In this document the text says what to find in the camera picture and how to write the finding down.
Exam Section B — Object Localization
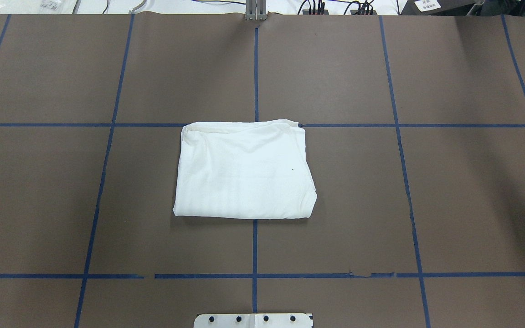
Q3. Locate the white printed t-shirt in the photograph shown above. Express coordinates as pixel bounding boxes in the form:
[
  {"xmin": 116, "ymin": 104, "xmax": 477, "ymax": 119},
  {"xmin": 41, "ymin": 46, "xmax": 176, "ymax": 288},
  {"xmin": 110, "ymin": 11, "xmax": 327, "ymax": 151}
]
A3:
[{"xmin": 172, "ymin": 120, "xmax": 317, "ymax": 220}]

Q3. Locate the aluminium frame post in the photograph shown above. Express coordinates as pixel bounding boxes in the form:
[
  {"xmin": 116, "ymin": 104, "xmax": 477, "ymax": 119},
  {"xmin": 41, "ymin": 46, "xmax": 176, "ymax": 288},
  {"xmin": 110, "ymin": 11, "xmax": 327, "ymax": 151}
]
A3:
[{"xmin": 245, "ymin": 0, "xmax": 268, "ymax": 21}]

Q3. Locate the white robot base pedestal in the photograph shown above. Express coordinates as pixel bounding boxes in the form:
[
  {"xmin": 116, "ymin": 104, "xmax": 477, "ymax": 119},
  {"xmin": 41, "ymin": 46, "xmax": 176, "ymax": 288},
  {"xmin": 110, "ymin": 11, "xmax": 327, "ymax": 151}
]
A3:
[{"xmin": 193, "ymin": 313, "xmax": 314, "ymax": 328}]

